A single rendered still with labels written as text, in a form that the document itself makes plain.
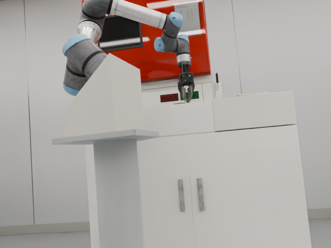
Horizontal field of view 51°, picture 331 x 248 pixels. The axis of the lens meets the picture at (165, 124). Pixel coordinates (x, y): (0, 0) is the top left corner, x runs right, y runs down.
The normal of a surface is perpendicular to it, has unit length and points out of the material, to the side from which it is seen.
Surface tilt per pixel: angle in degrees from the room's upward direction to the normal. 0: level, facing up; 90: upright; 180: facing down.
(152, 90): 90
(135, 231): 90
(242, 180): 90
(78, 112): 90
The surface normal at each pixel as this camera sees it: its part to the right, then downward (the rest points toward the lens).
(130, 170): 0.69, -0.13
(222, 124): -0.16, -0.08
